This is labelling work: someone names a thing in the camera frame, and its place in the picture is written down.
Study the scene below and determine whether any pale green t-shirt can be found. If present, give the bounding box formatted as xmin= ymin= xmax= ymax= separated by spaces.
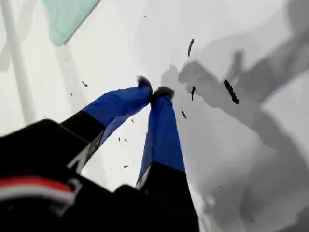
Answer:
xmin=42 ymin=0 xmax=102 ymax=46

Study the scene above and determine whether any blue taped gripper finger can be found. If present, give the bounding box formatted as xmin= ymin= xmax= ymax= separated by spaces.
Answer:
xmin=60 ymin=75 xmax=154 ymax=171
xmin=136 ymin=86 xmax=201 ymax=232

